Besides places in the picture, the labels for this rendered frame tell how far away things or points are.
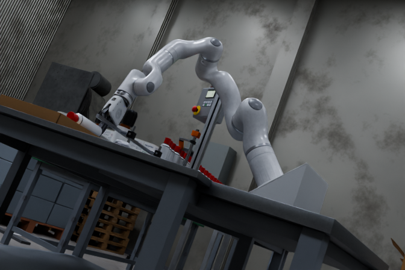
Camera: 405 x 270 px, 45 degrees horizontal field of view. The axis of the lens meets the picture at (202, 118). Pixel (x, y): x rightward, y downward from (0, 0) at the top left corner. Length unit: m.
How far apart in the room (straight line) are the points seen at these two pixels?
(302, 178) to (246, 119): 0.38
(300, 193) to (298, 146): 5.27
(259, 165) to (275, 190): 0.16
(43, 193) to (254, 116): 4.32
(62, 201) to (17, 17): 5.41
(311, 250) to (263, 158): 0.80
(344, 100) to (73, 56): 5.83
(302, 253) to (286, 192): 0.62
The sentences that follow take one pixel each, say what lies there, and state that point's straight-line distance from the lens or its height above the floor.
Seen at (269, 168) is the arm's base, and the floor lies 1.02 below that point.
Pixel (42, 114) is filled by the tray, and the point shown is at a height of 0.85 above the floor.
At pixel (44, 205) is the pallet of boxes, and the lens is 6.16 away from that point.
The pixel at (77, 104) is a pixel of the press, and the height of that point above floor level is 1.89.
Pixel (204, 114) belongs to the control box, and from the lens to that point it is 2.72.
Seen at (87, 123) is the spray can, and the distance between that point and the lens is 1.90.
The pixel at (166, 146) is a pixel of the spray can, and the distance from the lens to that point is 2.56.
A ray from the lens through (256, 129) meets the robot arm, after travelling 2.09.
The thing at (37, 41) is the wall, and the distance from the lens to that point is 11.12.
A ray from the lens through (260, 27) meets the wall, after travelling 8.37.
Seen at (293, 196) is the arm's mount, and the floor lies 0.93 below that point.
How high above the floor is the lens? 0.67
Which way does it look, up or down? 13 degrees up
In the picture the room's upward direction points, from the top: 21 degrees clockwise
